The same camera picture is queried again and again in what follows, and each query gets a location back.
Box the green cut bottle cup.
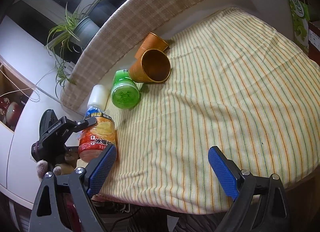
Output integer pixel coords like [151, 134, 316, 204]
[111, 70, 140, 109]

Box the front brown paper cup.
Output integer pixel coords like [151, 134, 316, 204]
[129, 49, 171, 83]

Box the brown paper cup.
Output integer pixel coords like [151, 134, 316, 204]
[135, 32, 169, 59]
[129, 49, 171, 83]

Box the rear brown paper cup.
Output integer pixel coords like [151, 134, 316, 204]
[135, 32, 169, 59]

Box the white plastic bottle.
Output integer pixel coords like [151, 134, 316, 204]
[87, 84, 108, 111]

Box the plush toy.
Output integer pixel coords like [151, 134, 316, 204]
[36, 151, 79, 182]

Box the red white ceramic jar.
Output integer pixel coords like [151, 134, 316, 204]
[1, 97, 23, 129]

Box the potted spider plant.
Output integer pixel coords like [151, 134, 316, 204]
[46, 6, 100, 89]

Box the striped yellow cushion cover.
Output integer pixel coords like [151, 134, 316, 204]
[97, 7, 319, 214]

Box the plaid beige cloth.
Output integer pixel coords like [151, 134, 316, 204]
[60, 0, 204, 111]

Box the red cardboard box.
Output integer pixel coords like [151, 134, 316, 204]
[308, 20, 320, 65]

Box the green white carton box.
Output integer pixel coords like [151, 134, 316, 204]
[288, 0, 310, 54]

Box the white hanging cord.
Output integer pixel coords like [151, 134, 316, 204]
[0, 68, 54, 103]

